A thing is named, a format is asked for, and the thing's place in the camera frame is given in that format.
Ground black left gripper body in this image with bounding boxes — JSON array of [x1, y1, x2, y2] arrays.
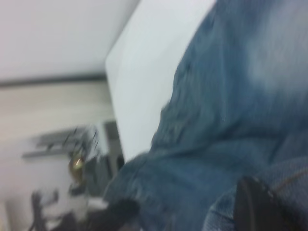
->
[[57, 209, 108, 231]]

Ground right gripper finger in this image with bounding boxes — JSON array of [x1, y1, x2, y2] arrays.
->
[[234, 177, 291, 231]]

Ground blue denim kids pants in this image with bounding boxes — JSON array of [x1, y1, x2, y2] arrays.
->
[[103, 0, 308, 231]]

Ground dark grey table leg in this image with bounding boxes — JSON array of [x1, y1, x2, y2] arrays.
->
[[104, 121, 126, 174]]

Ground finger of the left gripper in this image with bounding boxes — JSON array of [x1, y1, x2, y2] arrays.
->
[[105, 199, 142, 231]]

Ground brass round fitting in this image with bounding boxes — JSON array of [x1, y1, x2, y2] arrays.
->
[[68, 155, 85, 181]]

